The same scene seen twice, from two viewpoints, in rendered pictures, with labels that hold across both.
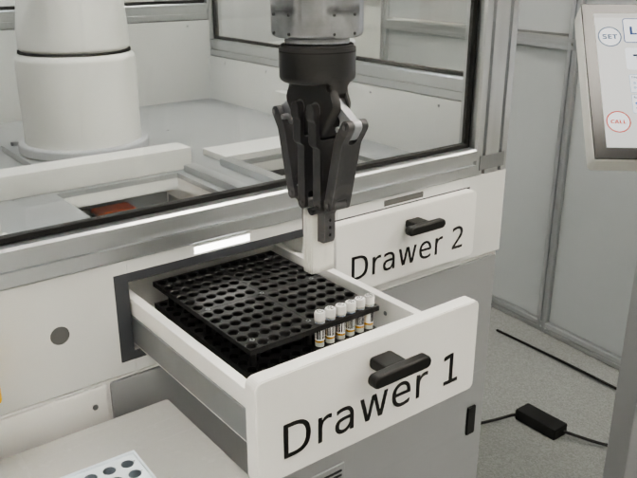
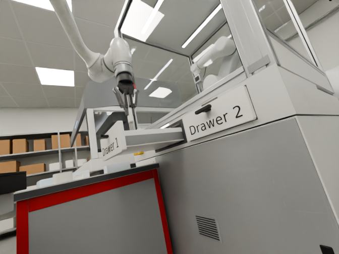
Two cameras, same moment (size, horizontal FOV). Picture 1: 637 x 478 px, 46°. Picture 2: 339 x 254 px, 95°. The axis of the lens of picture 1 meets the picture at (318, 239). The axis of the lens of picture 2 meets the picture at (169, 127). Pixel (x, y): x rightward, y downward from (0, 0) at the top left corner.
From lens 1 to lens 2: 1.26 m
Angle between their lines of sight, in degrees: 94
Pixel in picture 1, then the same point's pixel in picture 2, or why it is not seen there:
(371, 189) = (195, 103)
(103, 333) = not seen: hidden behind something
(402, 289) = (221, 140)
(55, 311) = not seen: hidden behind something
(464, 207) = (236, 95)
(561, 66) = not seen: outside the picture
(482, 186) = (256, 80)
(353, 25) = (116, 71)
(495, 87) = (243, 32)
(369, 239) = (193, 119)
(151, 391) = (160, 161)
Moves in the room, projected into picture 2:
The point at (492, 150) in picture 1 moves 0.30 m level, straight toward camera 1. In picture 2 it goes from (256, 59) to (160, 91)
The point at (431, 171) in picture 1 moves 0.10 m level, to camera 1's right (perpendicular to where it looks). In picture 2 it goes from (220, 86) to (229, 71)
